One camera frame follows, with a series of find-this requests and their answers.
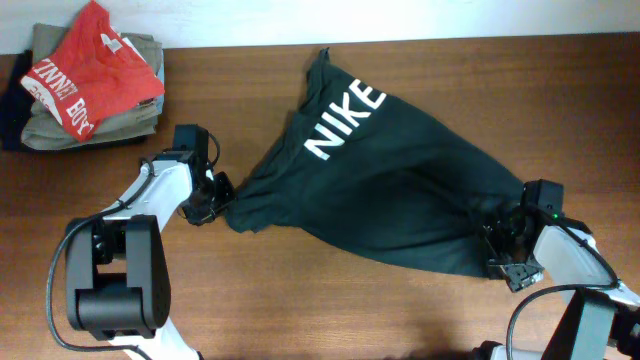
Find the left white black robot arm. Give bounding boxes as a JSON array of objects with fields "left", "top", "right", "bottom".
[{"left": 63, "top": 150, "right": 235, "bottom": 359}]

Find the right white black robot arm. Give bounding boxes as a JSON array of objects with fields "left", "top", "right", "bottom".
[{"left": 473, "top": 198, "right": 639, "bottom": 360}]

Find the folded black garment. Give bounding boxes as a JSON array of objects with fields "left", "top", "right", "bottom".
[{"left": 0, "top": 49, "right": 146, "bottom": 153}]

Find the folded light blue garment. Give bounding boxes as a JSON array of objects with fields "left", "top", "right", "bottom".
[{"left": 153, "top": 59, "right": 166, "bottom": 117}]

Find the red printed t-shirt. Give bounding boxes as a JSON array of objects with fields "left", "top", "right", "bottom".
[{"left": 20, "top": 1, "right": 164, "bottom": 142}]

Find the dark green Nike t-shirt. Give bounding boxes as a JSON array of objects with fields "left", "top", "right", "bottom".
[{"left": 226, "top": 50, "right": 523, "bottom": 278}]

